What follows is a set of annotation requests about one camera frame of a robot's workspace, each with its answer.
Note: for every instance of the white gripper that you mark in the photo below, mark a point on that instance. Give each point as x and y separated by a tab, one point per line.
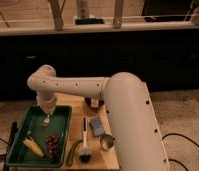
48	106

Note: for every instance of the silver fork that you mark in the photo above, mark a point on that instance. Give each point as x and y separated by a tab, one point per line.
46	121

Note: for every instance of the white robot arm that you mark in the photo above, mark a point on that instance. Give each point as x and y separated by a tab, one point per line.
48	85

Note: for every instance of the green plastic tray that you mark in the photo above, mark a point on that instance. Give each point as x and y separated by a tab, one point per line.
21	156

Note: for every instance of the black stand left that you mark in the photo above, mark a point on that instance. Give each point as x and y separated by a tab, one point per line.
10	142

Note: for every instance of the yellow corn cob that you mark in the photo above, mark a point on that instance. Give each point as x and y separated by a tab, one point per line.
34	147

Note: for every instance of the dark red grapes bunch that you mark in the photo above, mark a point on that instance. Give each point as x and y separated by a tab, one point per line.
52	142

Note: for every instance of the blue sponge block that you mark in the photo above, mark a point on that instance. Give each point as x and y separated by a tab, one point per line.
97	126

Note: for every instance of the green cucumber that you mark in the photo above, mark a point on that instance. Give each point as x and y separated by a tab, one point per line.
70	156

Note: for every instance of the wooden board table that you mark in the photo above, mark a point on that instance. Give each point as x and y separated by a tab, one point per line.
78	113

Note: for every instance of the silver metal cup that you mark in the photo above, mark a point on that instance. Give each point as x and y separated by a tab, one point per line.
106	142

